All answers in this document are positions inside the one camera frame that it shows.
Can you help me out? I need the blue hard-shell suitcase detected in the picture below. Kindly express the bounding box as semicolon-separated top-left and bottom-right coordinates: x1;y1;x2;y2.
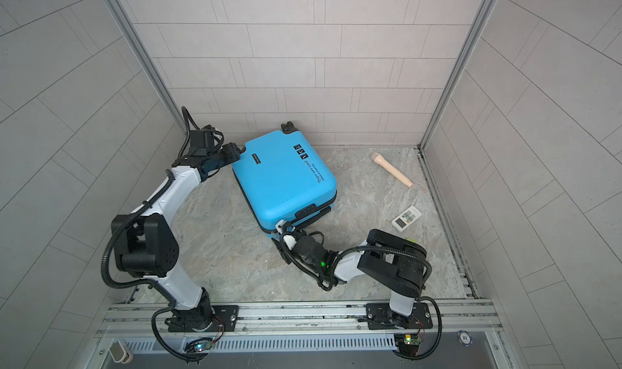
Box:
232;121;337;236

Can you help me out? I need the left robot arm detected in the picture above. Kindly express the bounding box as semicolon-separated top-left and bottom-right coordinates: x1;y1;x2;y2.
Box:
100;125;241;331

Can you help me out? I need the white ventilation grille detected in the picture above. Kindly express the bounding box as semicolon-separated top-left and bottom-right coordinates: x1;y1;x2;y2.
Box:
123;334;397;354

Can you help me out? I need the small white remote control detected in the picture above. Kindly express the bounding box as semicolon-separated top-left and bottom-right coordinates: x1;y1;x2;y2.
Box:
391;205;422;232

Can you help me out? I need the round blue white sticker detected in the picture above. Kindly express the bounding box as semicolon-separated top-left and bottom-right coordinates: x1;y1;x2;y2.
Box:
458;330;473;346

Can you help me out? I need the small white pink object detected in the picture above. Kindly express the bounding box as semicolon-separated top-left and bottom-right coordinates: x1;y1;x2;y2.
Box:
109;340;134;364

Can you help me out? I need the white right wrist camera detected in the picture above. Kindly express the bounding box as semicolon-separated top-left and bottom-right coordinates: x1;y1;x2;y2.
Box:
275;220;297;250

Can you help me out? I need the beige wooden handle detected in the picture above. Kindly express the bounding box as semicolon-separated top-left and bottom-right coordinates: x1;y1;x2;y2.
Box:
371;152;413;188

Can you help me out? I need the right circuit board with wires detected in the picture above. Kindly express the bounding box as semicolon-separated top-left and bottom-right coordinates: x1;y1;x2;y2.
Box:
394;334;422;358

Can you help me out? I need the circuit board with wires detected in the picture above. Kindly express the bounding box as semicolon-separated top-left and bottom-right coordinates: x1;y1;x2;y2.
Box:
394;334;422;358
184;338;215;354

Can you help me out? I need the left circuit board with wires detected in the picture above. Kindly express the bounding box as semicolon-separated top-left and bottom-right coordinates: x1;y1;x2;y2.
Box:
184;338;215;354

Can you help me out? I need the aluminium mounting rail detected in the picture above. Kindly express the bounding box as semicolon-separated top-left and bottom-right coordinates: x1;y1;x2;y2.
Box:
96;298;501;340

